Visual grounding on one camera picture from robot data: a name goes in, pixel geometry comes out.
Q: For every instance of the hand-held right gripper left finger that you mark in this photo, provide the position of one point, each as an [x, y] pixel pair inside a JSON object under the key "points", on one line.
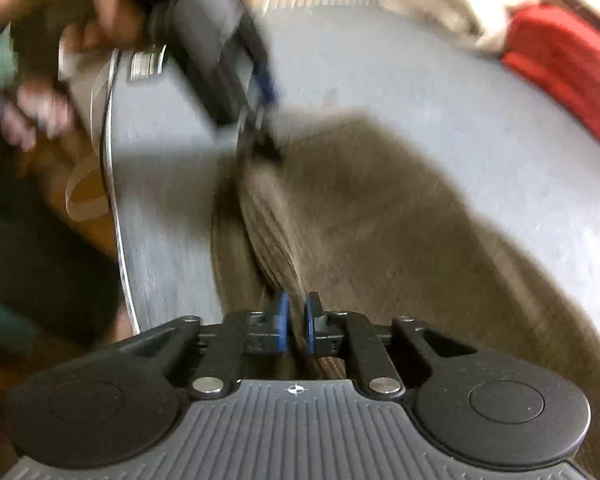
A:
{"points": [[282, 326]]}

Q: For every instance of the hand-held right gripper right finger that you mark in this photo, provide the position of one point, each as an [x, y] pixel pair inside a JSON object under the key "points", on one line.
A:
{"points": [[310, 329]]}

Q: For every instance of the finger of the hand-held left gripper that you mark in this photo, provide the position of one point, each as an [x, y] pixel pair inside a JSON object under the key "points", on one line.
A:
{"points": [[264, 77], [260, 142]]}

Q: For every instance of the brown pants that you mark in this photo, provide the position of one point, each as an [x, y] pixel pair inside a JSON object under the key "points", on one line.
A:
{"points": [[390, 240]]}

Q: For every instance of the blue-grey mat with striped trim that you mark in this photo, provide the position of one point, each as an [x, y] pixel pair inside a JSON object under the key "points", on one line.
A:
{"points": [[405, 75]]}

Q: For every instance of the person's dark-clothed leg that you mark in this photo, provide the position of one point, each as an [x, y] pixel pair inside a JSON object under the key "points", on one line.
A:
{"points": [[35, 260]]}

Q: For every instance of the red cloth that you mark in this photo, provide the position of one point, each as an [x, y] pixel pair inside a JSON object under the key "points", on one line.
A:
{"points": [[565, 65]]}

